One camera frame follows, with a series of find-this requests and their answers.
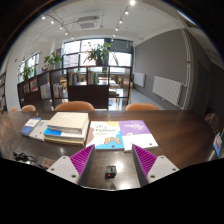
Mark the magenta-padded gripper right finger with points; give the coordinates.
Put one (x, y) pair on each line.
(150, 163)

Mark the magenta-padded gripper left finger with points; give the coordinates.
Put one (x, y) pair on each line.
(75, 163)

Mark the small black charger block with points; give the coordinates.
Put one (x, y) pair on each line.
(111, 171)

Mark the cream yellow book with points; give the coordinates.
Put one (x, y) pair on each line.
(63, 141)

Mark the purple and white book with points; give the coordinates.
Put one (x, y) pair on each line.
(136, 131)

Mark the blue and white book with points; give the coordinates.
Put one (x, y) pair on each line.
(53, 132)

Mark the colourful illustrated book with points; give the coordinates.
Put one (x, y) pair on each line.
(105, 133)

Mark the thick white book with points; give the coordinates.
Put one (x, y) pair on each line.
(68, 120)

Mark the orange chairs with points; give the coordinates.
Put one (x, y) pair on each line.
(75, 106)

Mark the blue cover book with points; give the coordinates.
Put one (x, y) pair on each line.
(30, 125)

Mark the dark open shelf unit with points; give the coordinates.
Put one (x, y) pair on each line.
(88, 96)

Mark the blue printed book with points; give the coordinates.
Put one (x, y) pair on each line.
(217, 145)

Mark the potted green plant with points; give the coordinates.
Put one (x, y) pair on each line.
(98, 52)
(53, 59)
(26, 71)

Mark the ceiling air conditioner unit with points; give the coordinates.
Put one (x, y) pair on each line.
(87, 25)

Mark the ceiling spot lights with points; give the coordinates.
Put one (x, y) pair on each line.
(132, 2)

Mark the large white wall radiator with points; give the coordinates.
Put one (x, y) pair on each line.
(167, 90)

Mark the tall wall bookshelf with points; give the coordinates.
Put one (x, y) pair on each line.
(2, 93)

